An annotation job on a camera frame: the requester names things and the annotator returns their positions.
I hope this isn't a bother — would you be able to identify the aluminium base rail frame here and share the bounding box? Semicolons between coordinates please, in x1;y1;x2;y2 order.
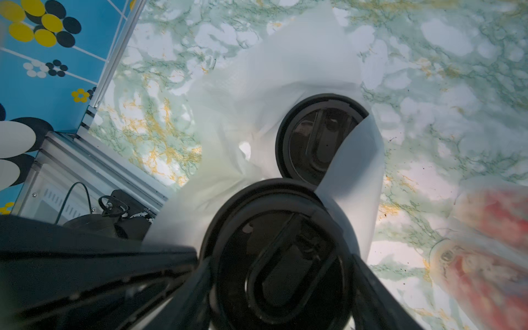
12;107;171;224

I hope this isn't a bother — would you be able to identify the translucent plastic carrier bag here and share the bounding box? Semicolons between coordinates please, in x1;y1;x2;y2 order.
426;172;528;330

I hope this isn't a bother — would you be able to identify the aluminium left corner post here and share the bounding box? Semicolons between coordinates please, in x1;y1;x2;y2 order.
89;0;147;109

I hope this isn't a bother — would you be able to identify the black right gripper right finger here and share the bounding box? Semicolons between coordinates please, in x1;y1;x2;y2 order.
351;255;422;330

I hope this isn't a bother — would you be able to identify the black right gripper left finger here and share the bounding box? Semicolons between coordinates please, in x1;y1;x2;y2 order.
142;255;213;329

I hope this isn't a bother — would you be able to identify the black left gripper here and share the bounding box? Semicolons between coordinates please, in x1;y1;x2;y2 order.
1;215;197;329

